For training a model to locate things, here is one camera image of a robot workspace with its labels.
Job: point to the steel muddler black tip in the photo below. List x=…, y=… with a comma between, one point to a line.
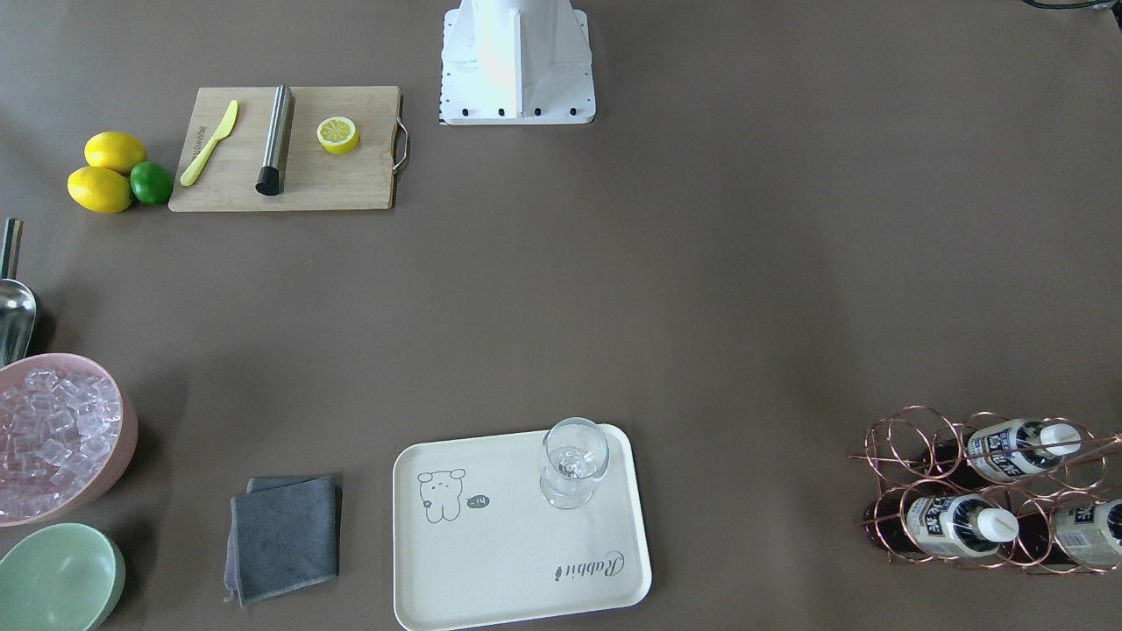
x=271, y=175

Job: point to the yellow plastic knife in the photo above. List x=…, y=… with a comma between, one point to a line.
x=221, y=132

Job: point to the grey folded cloth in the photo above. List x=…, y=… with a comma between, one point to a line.
x=284, y=536

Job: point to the yellow lemon far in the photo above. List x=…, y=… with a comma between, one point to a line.
x=117, y=151

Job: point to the steel ice scoop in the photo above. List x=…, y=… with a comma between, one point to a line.
x=19, y=306

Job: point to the green lime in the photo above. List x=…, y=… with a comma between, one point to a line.
x=150, y=183

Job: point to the cream rabbit tray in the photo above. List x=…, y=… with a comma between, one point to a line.
x=476, y=544

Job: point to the yellow lemon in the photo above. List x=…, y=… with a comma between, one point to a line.
x=100, y=189
x=117, y=151

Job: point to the bamboo cutting board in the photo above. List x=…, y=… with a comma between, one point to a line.
x=313, y=179

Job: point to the pink bowl of ice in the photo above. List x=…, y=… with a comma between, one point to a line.
x=69, y=432

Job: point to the half lemon slice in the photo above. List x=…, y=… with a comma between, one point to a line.
x=337, y=135

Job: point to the copper wire bottle basket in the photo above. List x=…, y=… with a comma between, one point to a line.
x=894, y=445

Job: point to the clear wine glass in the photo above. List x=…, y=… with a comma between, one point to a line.
x=572, y=462

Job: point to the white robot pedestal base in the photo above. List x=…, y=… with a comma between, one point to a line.
x=516, y=63

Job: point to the green ceramic bowl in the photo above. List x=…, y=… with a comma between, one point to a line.
x=63, y=577

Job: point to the yellow lemon near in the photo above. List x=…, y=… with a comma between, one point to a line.
x=100, y=189

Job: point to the tea bottle white cap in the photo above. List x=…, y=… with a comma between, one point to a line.
x=1005, y=453

